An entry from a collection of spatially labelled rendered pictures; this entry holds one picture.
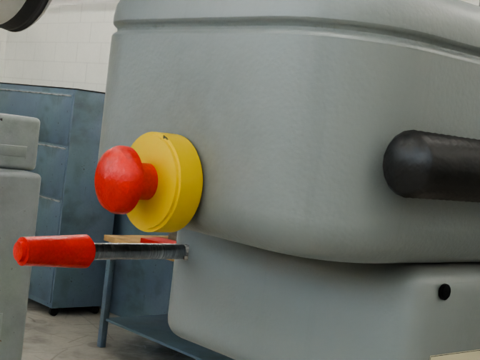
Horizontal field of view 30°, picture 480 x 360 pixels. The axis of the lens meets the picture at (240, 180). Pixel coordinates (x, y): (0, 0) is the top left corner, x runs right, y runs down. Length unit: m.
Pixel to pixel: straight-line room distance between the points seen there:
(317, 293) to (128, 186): 0.15
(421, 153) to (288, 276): 0.18
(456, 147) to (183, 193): 0.16
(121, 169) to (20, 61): 9.73
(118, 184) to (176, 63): 0.09
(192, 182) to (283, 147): 0.06
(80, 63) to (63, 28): 0.53
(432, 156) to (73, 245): 0.27
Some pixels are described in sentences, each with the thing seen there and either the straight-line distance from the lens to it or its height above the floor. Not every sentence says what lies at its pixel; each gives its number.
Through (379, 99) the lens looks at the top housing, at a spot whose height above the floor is 1.82.
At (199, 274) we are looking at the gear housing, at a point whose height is 1.69.
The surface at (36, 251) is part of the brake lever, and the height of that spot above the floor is 1.70.
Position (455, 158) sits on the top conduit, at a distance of 0.47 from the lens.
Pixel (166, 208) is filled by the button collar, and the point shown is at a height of 1.75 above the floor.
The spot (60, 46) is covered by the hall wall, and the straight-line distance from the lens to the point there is 9.53.
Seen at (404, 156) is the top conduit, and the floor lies 1.79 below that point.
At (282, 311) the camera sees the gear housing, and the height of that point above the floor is 1.68.
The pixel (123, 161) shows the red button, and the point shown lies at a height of 1.77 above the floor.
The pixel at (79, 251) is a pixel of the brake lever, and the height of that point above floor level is 1.70.
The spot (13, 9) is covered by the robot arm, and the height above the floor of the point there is 1.87.
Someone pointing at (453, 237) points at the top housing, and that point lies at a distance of 0.54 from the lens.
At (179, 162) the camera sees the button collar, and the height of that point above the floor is 1.77.
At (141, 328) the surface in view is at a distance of 6.96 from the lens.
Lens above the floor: 1.80
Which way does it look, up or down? 3 degrees down
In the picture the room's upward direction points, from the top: 7 degrees clockwise
